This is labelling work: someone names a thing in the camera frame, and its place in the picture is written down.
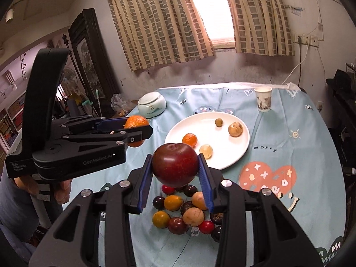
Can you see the white table underlay cloth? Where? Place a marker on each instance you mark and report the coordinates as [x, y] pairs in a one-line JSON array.
[[292, 85]]

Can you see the large orange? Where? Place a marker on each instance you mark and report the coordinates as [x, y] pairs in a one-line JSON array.
[[136, 121]]

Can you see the dark purple plum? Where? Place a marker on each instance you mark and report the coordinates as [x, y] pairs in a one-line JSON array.
[[190, 191], [216, 234], [159, 202]]

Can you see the bookshelf with books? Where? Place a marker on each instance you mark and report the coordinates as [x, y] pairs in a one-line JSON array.
[[14, 119]]

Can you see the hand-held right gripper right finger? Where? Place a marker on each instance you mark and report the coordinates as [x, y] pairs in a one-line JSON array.
[[206, 189]]

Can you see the black hat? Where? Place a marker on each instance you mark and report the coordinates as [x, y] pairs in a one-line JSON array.
[[340, 79]]

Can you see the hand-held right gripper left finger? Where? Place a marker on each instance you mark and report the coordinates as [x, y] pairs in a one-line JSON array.
[[145, 183]]

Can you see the large red plum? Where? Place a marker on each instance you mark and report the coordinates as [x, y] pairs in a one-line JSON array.
[[174, 164]]

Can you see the standing fan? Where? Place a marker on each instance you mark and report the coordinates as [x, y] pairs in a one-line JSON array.
[[69, 78]]

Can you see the yellow-green plum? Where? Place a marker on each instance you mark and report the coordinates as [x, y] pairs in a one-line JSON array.
[[160, 219]]

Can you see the bright window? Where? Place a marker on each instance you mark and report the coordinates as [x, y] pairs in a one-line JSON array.
[[211, 11]]

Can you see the small mandarin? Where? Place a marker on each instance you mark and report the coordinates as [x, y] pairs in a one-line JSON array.
[[190, 140]]

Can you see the white round plate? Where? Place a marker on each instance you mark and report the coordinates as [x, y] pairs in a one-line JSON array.
[[211, 136]]

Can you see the printed paper cup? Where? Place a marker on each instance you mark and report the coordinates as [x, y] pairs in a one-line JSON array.
[[263, 100]]

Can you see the person's left hand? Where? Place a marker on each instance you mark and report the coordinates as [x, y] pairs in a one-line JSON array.
[[63, 192]]

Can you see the pale ceramic lidded jar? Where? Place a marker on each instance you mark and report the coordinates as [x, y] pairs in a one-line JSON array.
[[151, 107]]

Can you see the dark red plum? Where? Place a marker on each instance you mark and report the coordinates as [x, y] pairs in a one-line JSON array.
[[177, 225]]

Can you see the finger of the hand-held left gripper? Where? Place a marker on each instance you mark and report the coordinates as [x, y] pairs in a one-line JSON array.
[[111, 123], [136, 136]]

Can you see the person's grey shirt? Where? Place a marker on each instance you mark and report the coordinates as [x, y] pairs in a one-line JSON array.
[[14, 208]]

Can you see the dark framed picture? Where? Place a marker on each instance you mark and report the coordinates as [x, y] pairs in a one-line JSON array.
[[89, 58]]

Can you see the pale cream round fruit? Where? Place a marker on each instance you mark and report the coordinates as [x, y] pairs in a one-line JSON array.
[[206, 151]]

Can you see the orange-yellow plum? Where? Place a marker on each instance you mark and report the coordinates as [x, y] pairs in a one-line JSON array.
[[173, 203]]

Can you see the white wall socket strip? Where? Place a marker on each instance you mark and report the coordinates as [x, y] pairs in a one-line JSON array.
[[304, 39]]

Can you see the dark side cabinet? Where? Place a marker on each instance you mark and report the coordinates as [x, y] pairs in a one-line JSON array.
[[345, 122]]

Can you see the small green-brown longan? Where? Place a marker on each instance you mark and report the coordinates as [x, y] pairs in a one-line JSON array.
[[219, 122]]

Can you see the tan round fruit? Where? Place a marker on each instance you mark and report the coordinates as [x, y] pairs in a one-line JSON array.
[[199, 200], [193, 217]]

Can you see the white track spotlight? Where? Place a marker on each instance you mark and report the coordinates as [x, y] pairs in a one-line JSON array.
[[9, 15]]

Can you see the checkered beige grey curtain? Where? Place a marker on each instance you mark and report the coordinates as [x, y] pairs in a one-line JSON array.
[[258, 19], [155, 19]]

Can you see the brown speckled round fruit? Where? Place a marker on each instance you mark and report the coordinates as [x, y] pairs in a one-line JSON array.
[[235, 129]]

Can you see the clear plastic bag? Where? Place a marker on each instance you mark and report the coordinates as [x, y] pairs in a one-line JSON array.
[[118, 103]]

